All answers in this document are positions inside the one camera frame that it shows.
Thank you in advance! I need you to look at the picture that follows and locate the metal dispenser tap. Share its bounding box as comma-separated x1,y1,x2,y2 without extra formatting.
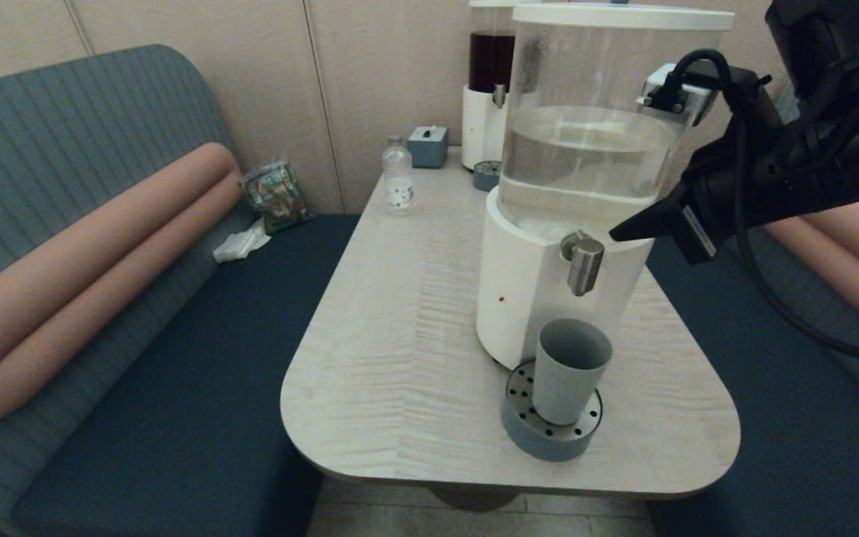
559,229,606,298

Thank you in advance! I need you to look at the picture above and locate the grey plastic cup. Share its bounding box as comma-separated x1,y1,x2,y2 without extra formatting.
532,318,614,427

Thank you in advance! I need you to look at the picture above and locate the pink bolster cushion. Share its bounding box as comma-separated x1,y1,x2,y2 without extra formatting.
761,197,859,341
0,142,243,425

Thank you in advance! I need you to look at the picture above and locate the clear water dispenser white base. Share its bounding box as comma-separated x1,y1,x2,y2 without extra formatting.
475,2,737,372

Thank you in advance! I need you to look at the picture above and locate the small blue drip tray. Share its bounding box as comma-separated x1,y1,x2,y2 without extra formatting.
471,160,503,193

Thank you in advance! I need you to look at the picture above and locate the dark drink dispenser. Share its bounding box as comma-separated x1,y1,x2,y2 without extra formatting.
462,0,520,173

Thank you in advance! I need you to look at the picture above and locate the blue-grey tissue box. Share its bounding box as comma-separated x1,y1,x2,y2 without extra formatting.
406,125,450,169

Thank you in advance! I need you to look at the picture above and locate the blue perforated drip tray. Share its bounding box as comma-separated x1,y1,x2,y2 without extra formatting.
501,358,605,463

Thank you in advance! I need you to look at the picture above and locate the dark blue bench seat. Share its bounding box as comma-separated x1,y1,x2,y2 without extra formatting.
641,82,859,537
0,43,364,537

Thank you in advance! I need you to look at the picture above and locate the clear plastic bottle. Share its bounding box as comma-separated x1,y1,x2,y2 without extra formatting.
382,134,416,216

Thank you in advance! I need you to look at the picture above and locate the crinkled snack bag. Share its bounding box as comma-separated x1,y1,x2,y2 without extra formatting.
240,160,317,236

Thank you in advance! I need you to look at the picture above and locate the crumpled white tissue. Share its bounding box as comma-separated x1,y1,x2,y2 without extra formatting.
212,218,273,264

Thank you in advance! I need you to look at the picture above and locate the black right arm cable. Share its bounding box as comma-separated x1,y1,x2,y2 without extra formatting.
641,48,859,367

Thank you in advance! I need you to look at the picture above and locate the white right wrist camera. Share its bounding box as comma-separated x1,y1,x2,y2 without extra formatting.
636,63,720,127

